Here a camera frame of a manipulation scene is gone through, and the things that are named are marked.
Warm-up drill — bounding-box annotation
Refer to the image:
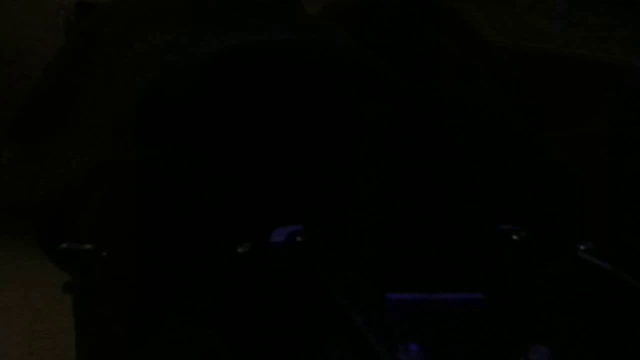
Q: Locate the dark cloth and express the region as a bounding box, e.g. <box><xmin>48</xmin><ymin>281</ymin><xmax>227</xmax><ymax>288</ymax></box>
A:
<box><xmin>53</xmin><ymin>31</ymin><xmax>588</xmax><ymax>292</ymax></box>

